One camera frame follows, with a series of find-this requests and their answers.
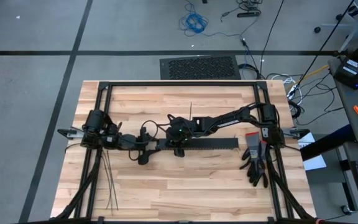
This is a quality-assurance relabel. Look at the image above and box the thin black hanging cable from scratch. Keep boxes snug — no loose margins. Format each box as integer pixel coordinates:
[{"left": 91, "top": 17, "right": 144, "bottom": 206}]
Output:
[
  {"left": 259, "top": 0, "right": 286, "bottom": 80},
  {"left": 292, "top": 0, "right": 357, "bottom": 93}
]

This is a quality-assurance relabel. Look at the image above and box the yellow floor cable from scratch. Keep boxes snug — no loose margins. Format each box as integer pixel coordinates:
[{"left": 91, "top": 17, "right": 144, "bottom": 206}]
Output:
[{"left": 286, "top": 63, "right": 331, "bottom": 94}]

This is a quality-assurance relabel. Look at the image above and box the black aluminium table frame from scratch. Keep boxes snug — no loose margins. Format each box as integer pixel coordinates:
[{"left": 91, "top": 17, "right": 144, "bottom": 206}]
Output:
[{"left": 54, "top": 80, "right": 318, "bottom": 224}]

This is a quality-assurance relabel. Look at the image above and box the white office chair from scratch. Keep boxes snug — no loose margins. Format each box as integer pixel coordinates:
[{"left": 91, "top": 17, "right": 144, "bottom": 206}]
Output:
[{"left": 313, "top": 0, "right": 358, "bottom": 54}]

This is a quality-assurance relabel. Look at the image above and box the white power strip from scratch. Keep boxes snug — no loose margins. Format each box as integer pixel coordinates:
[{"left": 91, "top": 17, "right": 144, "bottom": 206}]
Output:
[{"left": 286, "top": 83, "right": 301, "bottom": 101}]

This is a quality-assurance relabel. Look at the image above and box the black box with blue light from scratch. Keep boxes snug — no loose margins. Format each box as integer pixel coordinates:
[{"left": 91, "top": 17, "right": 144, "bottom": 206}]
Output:
[{"left": 333, "top": 55, "right": 358, "bottom": 90}]

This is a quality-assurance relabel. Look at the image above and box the dark grey side desk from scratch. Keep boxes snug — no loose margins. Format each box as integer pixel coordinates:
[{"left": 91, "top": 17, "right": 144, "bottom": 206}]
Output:
[{"left": 327, "top": 57, "right": 358, "bottom": 146}]

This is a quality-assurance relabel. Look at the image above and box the black power strip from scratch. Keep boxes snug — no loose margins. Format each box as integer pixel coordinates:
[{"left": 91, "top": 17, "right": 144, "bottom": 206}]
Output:
[{"left": 236, "top": 10, "right": 262, "bottom": 19}]

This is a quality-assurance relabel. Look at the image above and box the black desk caster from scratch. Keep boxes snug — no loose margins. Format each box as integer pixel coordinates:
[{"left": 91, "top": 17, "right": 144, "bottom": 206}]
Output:
[{"left": 340, "top": 203, "right": 354, "bottom": 216}]

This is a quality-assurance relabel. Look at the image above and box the black cable coil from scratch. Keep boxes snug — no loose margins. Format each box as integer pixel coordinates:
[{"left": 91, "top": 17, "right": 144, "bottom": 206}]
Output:
[{"left": 237, "top": 63, "right": 262, "bottom": 80}]

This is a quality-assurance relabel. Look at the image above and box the black perforated floor grille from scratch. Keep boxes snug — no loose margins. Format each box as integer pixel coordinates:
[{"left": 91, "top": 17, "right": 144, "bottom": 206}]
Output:
[{"left": 159, "top": 54, "right": 242, "bottom": 81}]

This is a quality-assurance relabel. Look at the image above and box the black floor cable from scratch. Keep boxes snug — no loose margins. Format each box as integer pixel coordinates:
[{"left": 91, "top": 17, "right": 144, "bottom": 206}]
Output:
[{"left": 290, "top": 72, "right": 345, "bottom": 127}]

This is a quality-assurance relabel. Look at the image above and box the blue coiled cable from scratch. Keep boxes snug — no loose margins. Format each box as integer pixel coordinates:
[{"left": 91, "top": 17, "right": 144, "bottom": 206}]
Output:
[{"left": 178, "top": 0, "right": 245, "bottom": 39}]

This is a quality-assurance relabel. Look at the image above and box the white floor cable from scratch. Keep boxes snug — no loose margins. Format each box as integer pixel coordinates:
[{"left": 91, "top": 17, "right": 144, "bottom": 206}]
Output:
[{"left": 265, "top": 72, "right": 305, "bottom": 106}]

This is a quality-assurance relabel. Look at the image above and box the black slotted cable duct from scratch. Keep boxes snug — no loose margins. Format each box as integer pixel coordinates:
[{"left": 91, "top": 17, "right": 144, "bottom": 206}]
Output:
[{"left": 156, "top": 136, "right": 240, "bottom": 151}]

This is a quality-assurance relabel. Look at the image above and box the white paper sheet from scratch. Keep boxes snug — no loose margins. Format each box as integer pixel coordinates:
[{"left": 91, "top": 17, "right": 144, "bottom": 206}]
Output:
[{"left": 297, "top": 131, "right": 328, "bottom": 172}]

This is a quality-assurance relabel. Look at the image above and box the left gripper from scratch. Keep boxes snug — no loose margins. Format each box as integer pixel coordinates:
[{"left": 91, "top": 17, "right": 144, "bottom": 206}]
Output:
[{"left": 125, "top": 126, "right": 162, "bottom": 152}]

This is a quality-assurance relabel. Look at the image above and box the grey black work glove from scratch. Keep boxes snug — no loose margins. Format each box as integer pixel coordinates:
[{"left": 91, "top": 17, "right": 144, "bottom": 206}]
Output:
[
  {"left": 239, "top": 131, "right": 262, "bottom": 180},
  {"left": 250, "top": 139, "right": 269, "bottom": 189}
]

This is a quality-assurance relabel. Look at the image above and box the tangled black cable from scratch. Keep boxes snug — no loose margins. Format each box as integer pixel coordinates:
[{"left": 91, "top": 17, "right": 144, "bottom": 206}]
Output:
[{"left": 220, "top": 0, "right": 264, "bottom": 23}]

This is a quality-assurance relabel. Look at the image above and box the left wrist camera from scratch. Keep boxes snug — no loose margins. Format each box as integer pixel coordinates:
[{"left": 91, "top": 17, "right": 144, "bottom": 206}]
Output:
[{"left": 137, "top": 149, "right": 160, "bottom": 166}]

